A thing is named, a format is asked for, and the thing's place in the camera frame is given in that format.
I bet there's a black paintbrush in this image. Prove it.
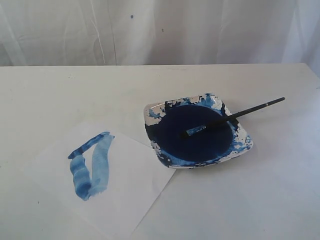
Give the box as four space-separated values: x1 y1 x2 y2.
179 97 286 139

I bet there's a white square paint dish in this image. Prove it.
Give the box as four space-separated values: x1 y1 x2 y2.
143 93 254 169

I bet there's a white paper sheet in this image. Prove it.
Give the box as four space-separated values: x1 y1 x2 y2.
22 122 174 240

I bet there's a white backdrop curtain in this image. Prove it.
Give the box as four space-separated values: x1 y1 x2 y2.
0 0 320 66

